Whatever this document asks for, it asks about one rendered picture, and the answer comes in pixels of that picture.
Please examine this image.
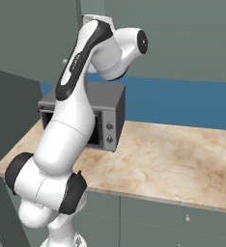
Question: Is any grey-green drawer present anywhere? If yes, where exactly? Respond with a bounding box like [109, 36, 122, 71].
[120, 220, 226, 247]
[120, 196, 226, 242]

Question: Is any grey-green base cabinet door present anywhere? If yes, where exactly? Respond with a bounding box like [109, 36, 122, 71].
[73, 190, 122, 247]

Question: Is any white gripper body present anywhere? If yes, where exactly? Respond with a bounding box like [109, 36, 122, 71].
[85, 61, 103, 75]

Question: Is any grey toaster oven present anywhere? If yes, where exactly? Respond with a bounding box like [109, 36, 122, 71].
[37, 81, 127, 153]

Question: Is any dark grey tall cabinet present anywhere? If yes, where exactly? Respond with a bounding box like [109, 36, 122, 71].
[0, 55, 44, 247]

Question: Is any grey-green lower drawer front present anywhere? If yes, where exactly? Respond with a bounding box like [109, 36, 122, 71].
[120, 220, 226, 247]

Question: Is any wide grey-green wall cabinet door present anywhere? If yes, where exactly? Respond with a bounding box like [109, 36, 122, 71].
[103, 0, 226, 85]

